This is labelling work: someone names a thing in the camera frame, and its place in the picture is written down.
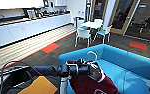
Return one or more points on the white chair blue seat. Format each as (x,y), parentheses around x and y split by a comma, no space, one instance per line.
(98,21)
(103,32)
(79,22)

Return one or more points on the white kitchen counter cabinets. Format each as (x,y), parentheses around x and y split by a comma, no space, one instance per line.
(24,30)

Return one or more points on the black office chair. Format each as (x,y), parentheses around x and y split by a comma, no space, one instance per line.
(147,23)

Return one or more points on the white hanger of red jacket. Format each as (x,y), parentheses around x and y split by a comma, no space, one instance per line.
(95,55)

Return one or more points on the blue fabric sofa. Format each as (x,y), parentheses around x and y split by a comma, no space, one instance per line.
(124,63)

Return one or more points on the white square table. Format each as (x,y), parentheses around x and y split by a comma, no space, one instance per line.
(91,25)

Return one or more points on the red white varsity jacket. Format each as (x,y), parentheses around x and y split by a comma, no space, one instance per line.
(91,85)

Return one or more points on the wooden framed glass door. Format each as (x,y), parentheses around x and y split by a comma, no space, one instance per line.
(124,15)
(97,9)

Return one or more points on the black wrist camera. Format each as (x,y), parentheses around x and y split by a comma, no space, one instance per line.
(80,61)

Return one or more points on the black counter appliance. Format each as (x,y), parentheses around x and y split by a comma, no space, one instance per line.
(30,14)

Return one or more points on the white upper kitchen cabinets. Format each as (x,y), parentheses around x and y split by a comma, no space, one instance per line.
(14,3)

